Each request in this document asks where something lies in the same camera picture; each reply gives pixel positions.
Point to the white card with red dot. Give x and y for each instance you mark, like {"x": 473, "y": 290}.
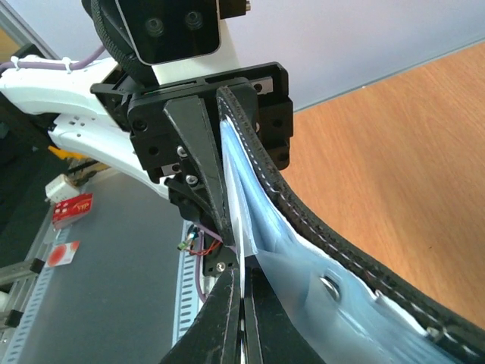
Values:
{"x": 62, "y": 254}

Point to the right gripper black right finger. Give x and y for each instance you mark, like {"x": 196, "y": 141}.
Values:
{"x": 268, "y": 335}

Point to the white slotted cable duct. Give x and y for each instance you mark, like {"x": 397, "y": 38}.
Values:
{"x": 187, "y": 302}

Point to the red VIP card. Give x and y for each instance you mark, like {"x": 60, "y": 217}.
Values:
{"x": 67, "y": 212}

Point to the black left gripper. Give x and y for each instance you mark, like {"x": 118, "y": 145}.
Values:
{"x": 175, "y": 133}

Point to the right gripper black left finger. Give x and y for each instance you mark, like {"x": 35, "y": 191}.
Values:
{"x": 213, "y": 337}

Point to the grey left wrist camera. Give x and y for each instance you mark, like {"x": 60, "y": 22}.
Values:
{"x": 181, "y": 40}

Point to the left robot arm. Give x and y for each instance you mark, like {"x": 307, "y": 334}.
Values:
{"x": 51, "y": 100}

